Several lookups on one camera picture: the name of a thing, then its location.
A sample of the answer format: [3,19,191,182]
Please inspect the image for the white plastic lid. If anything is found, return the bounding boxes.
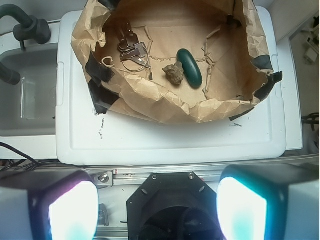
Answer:
[55,11,287,166]

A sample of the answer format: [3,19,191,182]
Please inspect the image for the brown paper bag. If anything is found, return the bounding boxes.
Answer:
[71,0,283,125]

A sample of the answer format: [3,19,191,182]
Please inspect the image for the brown rock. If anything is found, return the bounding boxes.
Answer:
[162,61,184,86]

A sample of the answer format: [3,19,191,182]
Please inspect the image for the thin wire key ring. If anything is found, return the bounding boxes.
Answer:
[122,47,151,73]

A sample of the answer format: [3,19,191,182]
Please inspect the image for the bunch of metal keys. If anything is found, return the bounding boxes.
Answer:
[115,19,151,68]

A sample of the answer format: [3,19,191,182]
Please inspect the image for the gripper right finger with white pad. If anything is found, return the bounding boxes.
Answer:
[216,164,320,240]

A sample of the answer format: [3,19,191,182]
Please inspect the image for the grey toy sink basin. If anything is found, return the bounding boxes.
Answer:
[0,43,58,137]

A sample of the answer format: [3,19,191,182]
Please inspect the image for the aluminium rail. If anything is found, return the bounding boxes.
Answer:
[85,154,320,186]

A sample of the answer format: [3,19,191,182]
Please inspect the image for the black cable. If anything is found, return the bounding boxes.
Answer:
[0,141,61,172]

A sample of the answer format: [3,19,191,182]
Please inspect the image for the dark green plastic pickle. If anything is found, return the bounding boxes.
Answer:
[177,48,203,89]

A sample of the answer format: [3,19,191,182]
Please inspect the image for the dark grey toy faucet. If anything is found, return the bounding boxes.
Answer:
[0,4,52,51]

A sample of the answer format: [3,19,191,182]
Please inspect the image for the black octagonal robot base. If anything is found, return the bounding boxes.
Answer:
[126,172,225,240]

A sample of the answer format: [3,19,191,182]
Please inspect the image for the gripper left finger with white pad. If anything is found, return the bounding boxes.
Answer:
[0,170,99,240]

